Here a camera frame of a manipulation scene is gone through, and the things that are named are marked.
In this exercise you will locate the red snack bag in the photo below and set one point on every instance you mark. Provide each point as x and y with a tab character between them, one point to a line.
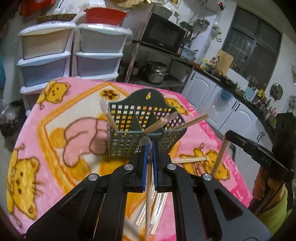
29	7

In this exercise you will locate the red plastic basin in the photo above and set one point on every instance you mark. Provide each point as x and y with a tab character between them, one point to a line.
105	16

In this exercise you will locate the dark framed window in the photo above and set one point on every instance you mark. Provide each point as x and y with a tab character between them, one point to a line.
254	44

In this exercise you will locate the black trash bag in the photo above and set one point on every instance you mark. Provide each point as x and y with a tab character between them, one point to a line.
13	116

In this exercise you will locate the wrapped chopsticks by caddy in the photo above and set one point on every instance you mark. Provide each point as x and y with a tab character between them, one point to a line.
189	160

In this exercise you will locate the left plastic drawer tower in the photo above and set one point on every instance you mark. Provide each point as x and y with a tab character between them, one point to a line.
47	52

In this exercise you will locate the pink cartoon bear blanket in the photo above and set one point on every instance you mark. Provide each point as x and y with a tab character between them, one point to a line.
64	139

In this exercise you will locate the chopsticks in caddy right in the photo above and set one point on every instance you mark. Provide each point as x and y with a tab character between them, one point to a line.
192	122

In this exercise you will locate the hanging round pot lid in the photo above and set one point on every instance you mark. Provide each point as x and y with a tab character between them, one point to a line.
276	91

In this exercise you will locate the metal shelf rack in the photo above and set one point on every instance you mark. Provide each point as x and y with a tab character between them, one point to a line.
135	57

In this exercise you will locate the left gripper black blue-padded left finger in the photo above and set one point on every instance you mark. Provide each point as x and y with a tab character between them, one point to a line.
95	208

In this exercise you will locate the chopsticks long pair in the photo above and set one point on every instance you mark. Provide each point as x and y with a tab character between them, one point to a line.
147	170

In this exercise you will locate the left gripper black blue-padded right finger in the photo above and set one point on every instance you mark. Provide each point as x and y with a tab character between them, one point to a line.
203	208

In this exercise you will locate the right plastic drawer tower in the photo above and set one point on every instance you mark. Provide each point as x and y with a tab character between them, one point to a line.
97	51

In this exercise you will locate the dark green utensil caddy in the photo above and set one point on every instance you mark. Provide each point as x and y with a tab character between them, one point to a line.
134	115

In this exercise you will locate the blue knife block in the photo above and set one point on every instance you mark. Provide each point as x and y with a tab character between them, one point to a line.
249	93

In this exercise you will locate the black microwave oven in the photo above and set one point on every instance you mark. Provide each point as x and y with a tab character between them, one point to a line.
157	31

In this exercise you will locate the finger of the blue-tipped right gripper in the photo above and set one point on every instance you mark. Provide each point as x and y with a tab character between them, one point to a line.
245	144

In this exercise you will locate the woven basket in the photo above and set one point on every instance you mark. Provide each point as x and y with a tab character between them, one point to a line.
56	18

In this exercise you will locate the steel pot on shelf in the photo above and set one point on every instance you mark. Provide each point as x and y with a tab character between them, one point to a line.
155	71

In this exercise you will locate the chopsticks in caddy left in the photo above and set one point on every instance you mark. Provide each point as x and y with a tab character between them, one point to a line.
107	114

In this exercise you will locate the person's right hand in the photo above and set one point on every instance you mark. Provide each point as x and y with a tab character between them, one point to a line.
261	183

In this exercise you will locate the chopsticks in caddy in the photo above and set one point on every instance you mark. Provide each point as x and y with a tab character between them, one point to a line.
192	122
161	122
107	114

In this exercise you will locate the hanging steel strainer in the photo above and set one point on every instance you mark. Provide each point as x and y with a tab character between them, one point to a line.
200	25

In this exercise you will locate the wrapped chopsticks middle pair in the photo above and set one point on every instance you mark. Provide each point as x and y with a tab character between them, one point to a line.
157	211

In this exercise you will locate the green sleeve forearm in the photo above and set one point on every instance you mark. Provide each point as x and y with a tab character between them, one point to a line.
275	217

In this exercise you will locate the wrapped chopsticks right pair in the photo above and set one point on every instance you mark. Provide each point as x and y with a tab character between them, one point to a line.
219	156

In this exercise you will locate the white kitchen cabinets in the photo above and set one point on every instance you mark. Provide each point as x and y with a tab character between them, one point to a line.
226	109

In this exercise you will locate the chopsticks in caddy middle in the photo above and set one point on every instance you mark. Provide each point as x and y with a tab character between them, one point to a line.
161	122

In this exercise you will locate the wooden cutting board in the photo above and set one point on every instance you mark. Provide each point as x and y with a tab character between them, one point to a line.
225	60

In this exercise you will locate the round bamboo tray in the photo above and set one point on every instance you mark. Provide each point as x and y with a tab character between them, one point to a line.
129	3

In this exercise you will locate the white water heater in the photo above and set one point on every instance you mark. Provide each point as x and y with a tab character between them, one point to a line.
215	5

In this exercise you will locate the plastic drawer tower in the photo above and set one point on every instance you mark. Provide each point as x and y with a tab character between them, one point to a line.
97	51
47	52

